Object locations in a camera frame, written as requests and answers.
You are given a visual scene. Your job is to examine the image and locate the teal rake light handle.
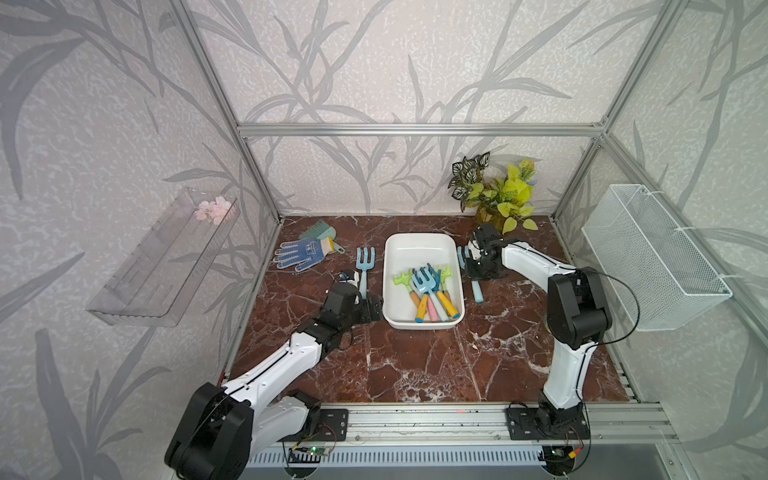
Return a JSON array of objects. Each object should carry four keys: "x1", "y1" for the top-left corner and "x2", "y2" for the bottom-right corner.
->
[{"x1": 457, "y1": 245, "x2": 484, "y2": 304}]

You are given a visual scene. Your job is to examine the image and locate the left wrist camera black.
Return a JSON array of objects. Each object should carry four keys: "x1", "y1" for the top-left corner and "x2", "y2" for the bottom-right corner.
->
[{"x1": 473, "y1": 223, "x2": 502, "y2": 248}]

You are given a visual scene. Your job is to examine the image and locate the pink artificial flowers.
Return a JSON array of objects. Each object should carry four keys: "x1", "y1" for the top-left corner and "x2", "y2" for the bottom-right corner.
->
[{"x1": 194, "y1": 196, "x2": 232, "y2": 225}]

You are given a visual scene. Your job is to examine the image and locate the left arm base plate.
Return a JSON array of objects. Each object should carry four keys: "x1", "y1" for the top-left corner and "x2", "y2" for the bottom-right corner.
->
[{"x1": 280, "y1": 407, "x2": 350, "y2": 443}]

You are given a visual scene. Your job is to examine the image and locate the aluminium front rail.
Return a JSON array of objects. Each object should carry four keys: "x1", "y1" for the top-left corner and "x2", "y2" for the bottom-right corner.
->
[{"x1": 173, "y1": 403, "x2": 685, "y2": 448}]

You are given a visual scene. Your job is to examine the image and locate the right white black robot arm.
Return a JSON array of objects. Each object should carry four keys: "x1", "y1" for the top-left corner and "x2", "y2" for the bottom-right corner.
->
[{"x1": 457, "y1": 240, "x2": 612, "y2": 413}]

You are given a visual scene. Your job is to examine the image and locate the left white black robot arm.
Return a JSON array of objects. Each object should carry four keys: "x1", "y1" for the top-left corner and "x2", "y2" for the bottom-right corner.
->
[{"x1": 164, "y1": 282, "x2": 383, "y2": 479}]

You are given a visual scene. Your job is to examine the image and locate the blue white work glove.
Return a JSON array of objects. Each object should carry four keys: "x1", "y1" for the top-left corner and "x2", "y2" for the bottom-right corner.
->
[{"x1": 272, "y1": 237, "x2": 336, "y2": 273}]

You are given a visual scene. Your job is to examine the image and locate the green rake wooden handle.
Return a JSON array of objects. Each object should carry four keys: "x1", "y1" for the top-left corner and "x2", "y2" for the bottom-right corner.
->
[{"x1": 393, "y1": 270, "x2": 421, "y2": 307}]

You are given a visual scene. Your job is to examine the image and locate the blue rake pink handle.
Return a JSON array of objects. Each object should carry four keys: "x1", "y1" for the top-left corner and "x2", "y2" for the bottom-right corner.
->
[{"x1": 422, "y1": 294, "x2": 440, "y2": 322}]

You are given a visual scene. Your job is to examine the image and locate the aluminium frame crossbar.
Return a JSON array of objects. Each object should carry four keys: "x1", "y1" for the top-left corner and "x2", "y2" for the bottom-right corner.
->
[{"x1": 237, "y1": 123, "x2": 603, "y2": 138}]

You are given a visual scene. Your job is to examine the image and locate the white wire mesh basket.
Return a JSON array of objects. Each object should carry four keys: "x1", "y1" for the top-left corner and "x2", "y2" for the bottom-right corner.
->
[{"x1": 582, "y1": 184, "x2": 732, "y2": 332}]

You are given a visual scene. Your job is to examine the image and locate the green potted plant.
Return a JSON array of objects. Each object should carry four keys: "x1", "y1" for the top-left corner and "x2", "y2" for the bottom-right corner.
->
[{"x1": 464, "y1": 158, "x2": 538, "y2": 235}]

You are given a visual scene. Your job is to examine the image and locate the blue rake yellow handle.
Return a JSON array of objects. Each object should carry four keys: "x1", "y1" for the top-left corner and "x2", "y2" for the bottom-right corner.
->
[{"x1": 412, "y1": 267, "x2": 430, "y2": 323}]

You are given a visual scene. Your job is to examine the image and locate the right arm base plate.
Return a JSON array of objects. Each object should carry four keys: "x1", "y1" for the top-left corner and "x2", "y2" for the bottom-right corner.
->
[{"x1": 505, "y1": 400, "x2": 591, "y2": 441}]

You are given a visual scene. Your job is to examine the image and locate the white storage box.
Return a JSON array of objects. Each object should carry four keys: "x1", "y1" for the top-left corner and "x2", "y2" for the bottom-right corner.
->
[{"x1": 383, "y1": 233, "x2": 466, "y2": 330}]

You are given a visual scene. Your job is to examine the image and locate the dark patterned leaf plant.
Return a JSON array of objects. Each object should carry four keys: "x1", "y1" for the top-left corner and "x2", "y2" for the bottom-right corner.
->
[{"x1": 448, "y1": 152, "x2": 490, "y2": 212}]

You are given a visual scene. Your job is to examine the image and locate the light blue hand rake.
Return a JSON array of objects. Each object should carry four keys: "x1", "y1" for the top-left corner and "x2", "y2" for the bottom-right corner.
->
[{"x1": 356, "y1": 247, "x2": 376, "y2": 300}]

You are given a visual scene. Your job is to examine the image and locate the teal rake white handle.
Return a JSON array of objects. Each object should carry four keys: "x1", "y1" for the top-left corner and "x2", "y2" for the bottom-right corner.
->
[{"x1": 426, "y1": 264, "x2": 449, "y2": 322}]

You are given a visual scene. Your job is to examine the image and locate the clear acrylic wall shelf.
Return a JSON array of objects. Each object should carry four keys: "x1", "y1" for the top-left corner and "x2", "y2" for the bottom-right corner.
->
[{"x1": 86, "y1": 187, "x2": 240, "y2": 327}]

